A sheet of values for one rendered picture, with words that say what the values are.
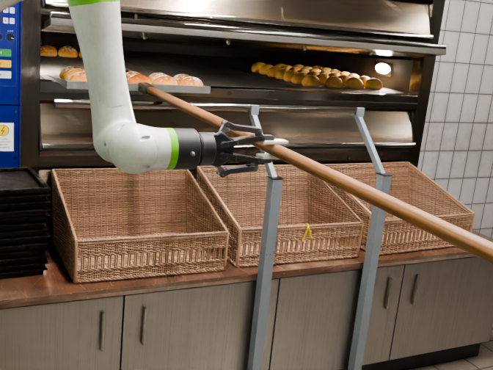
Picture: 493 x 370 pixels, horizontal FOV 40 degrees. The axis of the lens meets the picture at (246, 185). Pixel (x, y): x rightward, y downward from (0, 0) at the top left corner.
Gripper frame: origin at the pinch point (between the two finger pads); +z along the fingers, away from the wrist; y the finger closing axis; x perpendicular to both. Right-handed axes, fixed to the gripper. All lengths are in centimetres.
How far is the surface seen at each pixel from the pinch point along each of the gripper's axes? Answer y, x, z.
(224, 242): 50, -67, 24
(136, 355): 88, -62, -8
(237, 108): 3, -79, 30
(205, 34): -21, -102, 25
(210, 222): 48, -82, 25
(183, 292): 66, -62, 8
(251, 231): 47, -67, 35
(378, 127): 16, -116, 126
